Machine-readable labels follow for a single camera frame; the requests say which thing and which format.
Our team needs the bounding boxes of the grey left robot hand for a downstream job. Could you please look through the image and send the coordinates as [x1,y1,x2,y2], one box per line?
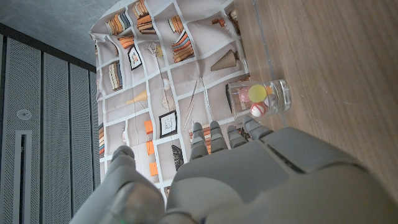
[68,114,398,224]

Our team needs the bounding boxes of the clear glass cup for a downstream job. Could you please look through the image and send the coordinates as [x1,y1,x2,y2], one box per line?
[228,79,292,119]

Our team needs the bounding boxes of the red white striped ball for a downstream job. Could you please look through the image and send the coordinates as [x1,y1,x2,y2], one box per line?
[250,101,269,118]

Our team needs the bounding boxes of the white purple ball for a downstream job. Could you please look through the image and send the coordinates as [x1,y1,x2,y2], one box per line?
[264,93,277,108]

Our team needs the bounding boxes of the pink ball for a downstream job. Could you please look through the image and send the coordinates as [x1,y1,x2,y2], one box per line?
[238,86,251,103]

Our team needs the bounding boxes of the yellow ball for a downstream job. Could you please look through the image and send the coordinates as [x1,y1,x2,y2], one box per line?
[248,84,268,103]

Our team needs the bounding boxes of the printed bookshelf backdrop cloth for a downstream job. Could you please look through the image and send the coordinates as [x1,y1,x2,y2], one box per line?
[89,0,251,200]

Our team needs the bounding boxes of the grey perforated metal panel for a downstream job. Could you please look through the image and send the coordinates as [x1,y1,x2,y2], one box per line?
[0,23,102,224]

